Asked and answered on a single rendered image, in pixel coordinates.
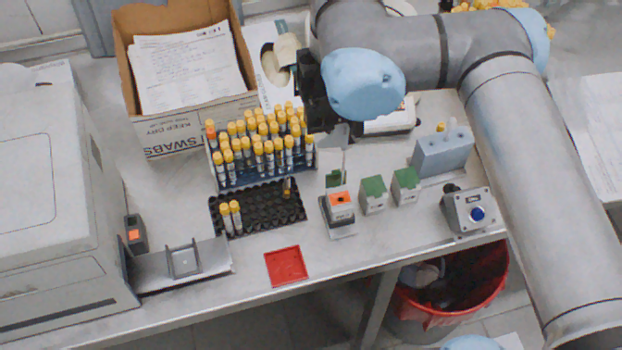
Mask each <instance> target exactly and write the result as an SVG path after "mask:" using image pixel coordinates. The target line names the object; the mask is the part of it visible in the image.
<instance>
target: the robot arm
mask: <svg viewBox="0 0 622 350"><path fill-rule="evenodd" d="M547 30H548V27H547V24H546V22H545V20H544V18H543V16H542V15H541V14H540V13H539V12H538V11H536V10H535V9H532V8H528V7H522V8H505V7H500V6H498V7H492V8H489V9H488V10H477V11H466V12H454V13H441V14H429V15H418V16H406V17H395V18H389V17H388V13H387V9H386V6H385V3H383V0H309V47H306V48H301V49H296V71H294V72H293V96H294V97H296V96H300V98H301V100H302V103H304V117H303V120H304V122H305V126H306V134H307V135H312V134H316V133H322V132H327V131H331V134H330V135H328V136H327V137H325V138H323V139H321V140H320V141H317V143H316V147H317V148H319V149H328V148H339V147H340V148H341V150H342V151H346V150H349V149H351V148H352V147H354V146H355V145H356V144H357V143H359V142H360V140H361V139H362V137H363V134H364V121H367V120H373V119H376V118H377V116H380V115H384V116H388V115H390V114H391V113H392V112H393V111H395V110H396V109H397V108H398V107H399V106H400V104H401V103H402V102H403V101H404V97H405V96H406V95H407V94H408V93H411V92H421V91H431V90H441V89H455V88H456V90H457V92H458V95H459V97H460V100H461V102H462V104H463V107H464V110H465V111H466V116H467V119H468V123H469V126H470V129H471V131H472V133H473V136H474V139H475V142H476V145H477V148H478V150H479V154H480V157H481V160H482V163H483V166H484V168H485V171H486V174H487V176H488V179H489V182H490V185H491V190H492V193H493V195H494V198H495V201H496V204H497V206H498V209H499V212H500V215H501V217H502V220H503V223H504V227H505V230H506V233H507V236H508V238H509V241H510V244H511V246H512V249H513V252H514V255H515V257H516V262H517V265H518V268H519V271H520V274H521V277H522V279H523V282H524V284H525V287H526V290H527V293H528V296H529V300H530V302H531V305H532V308H534V309H533V311H535V314H536V317H537V320H538V322H539V324H540V327H541V332H542V335H543V338H544V341H545V345H544V347H543V348H542V350H622V245H621V243H620V242H619V239H618V237H617V235H616V232H615V231H614V230H613V228H612V226H611V224H610V222H609V220H608V218H607V216H606V214H605V212H604V210H603V207H602V205H601V203H600V201H599V199H598V197H597V195H596V192H595V190H594V188H593V186H592V184H591V181H590V179H589V177H588V175H587V173H586V171H585V169H584V167H583V165H582V163H581V161H580V159H579V157H578V154H577V152H576V150H575V148H574V145H573V144H572V142H571V140H570V138H569V136H568V134H567V132H566V129H565V127H564V125H563V122H562V120H561V118H560V116H559V114H558V112H557V110H556V108H555V106H554V103H553V101H552V98H551V96H550V95H549V93H548V91H547V89H546V87H545V85H544V83H543V81H542V79H541V75H542V73H543V72H544V71H545V69H546V67H547V64H548V60H549V55H550V38H549V37H548V36H547ZM296 83H297V86H298V89H299V90H296ZM417 350H505V349H504V348H503V347H502V346H500V345H499V344H498V343H496V342H495V341H493V340H491V339H489V338H486V337H483V336H478V335H466V336H462V337H457V338H454V339H452V340H450V341H449V342H447V343H446V344H444V345H443V346H442V347H433V348H425V349H417Z"/></svg>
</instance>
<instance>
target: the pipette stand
mask: <svg viewBox="0 0 622 350"><path fill-rule="evenodd" d="M446 133H447V131H442V132H438V133H434V134H432V135H428V136H424V137H421V138H417V141H416V145H415V148H414V152H413V155H412V156H411V157H408V158H407V159H406V161H407V163H408V165H409V167H411V166H414V168H415V170H416V172H417V176H418V177H419V179H420V188H421V189H422V188H426V187H429V185H432V184H435V183H439V182H442V181H448V180H451V179H455V178H458V177H462V176H465V175H467V171H466V169H465V164H466V162H467V159H468V157H469V155H470V152H471V150H472V148H473V145H474V143H475V141H474V139H473V137H472V135H471V134H470V132H469V130H468V128H467V126H463V127H459V128H456V129H455V130H454V131H451V133H450V136H449V138H447V141H446V142H445V141H444V138H445V135H446Z"/></svg>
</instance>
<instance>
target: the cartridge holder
mask: <svg viewBox="0 0 622 350"><path fill-rule="evenodd" d="M317 201H318V202H319V204H320V207H321V210H322V214H323V217H324V220H325V222H326V226H327V229H328V232H329V235H330V239H331V240H335V239H339V238H342V237H346V236H350V235H354V234H358V229H357V226H356V223H355V214H354V212H353V216H352V217H350V218H347V219H339V220H335V221H331V219H330V213H329V211H328V208H327V205H326V202H325V201H326V195H323V196H318V197H317Z"/></svg>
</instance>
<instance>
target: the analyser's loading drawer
mask: <svg viewBox="0 0 622 350"><path fill-rule="evenodd" d="M222 234H223V235H221V236H218V237H214V238H210V239H206V240H203V241H199V242H196V241H195V237H193V242H192V243H188V244H182V245H178V246H174V247H171V248H169V247H168V245H167V244H165V249H166V250H162V251H158V252H155V253H154V254H151V255H147V256H140V257H136V258H133V259H129V260H126V265H127V271H128V278H129V281H128V283H129V285H130V286H131V288H132V289H133V291H134V292H135V293H136V294H142V293H146V292H150V291H153V290H157V289H160V288H164V287H168V286H171V285H175V284H178V283H182V282H186V281H193V280H196V279H200V278H203V277H207V276H211V275H214V274H218V273H221V272H225V271H229V270H231V272H232V273H233V272H235V269H234V266H233V262H232V258H231V253H230V246H229V242H228V238H227V234H226V231H225V230H223V231H222ZM185 260H186V262H187V264H185V265H183V262H182V261H185Z"/></svg>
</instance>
